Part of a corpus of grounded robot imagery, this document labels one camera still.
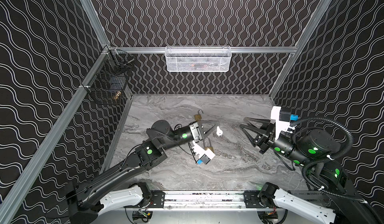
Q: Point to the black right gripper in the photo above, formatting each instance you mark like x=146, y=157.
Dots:
x=267, y=137

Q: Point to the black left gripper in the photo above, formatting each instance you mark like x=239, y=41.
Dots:
x=195, y=131

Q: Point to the small brass padlock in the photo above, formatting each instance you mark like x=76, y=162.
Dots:
x=198, y=116

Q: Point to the long shackle brass padlock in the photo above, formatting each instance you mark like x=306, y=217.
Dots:
x=207, y=145

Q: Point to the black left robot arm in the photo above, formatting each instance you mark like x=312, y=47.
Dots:
x=89, y=200

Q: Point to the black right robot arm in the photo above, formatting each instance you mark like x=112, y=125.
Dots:
x=316, y=154

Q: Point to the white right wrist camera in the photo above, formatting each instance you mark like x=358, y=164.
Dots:
x=283, y=119

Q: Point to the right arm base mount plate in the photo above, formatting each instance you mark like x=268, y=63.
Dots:
x=254, y=200

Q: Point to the white mesh wall basket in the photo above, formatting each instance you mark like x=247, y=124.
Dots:
x=198, y=58

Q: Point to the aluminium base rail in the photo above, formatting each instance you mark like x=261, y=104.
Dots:
x=176, y=200

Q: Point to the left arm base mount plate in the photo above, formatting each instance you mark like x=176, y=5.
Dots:
x=153, y=199

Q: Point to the black wire wall basket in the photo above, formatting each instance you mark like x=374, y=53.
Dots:
x=108, y=86

